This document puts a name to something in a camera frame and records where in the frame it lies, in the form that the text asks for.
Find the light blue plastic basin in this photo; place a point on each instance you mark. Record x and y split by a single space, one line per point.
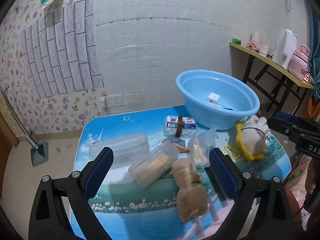
237 100

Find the grey dustpan with handle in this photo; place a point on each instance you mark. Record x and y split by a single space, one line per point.
39 148

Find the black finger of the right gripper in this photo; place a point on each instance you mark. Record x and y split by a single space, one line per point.
290 130

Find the tissue pack with brown band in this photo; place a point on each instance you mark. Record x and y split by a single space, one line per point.
179 126

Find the white wall socket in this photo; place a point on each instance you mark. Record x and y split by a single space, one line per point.
114 100

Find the clear box of toothpicks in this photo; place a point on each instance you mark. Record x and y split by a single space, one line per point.
147 170

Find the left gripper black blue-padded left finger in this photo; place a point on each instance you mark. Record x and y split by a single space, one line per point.
48 218

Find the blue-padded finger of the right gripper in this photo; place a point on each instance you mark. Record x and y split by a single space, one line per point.
296 120

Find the white candle roll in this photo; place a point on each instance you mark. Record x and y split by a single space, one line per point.
255 36

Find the clear bag of cotton swabs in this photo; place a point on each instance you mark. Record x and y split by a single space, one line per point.
199 147

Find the white bunny plush toy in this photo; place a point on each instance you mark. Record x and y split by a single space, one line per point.
253 136

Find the green small box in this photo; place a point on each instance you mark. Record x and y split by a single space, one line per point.
236 41

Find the white electric kettle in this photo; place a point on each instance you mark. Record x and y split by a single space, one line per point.
286 44

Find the brown plush bear toy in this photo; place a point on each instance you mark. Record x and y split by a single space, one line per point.
191 198

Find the white USB wall charger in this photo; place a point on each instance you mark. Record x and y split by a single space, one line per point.
212 99

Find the clear plastic pencil case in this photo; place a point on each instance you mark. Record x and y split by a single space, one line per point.
126 149

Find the yellow-topped side table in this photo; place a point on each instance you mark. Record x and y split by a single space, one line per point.
287 83

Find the pink water bottle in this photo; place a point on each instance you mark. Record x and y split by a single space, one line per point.
299 62

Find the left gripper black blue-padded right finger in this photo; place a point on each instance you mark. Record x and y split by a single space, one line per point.
273 219

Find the teal curtain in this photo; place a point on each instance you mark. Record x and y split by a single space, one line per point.
314 50

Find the orange snack packet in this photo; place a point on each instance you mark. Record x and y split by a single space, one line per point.
181 147

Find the pink small ornament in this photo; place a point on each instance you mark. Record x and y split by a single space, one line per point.
253 45

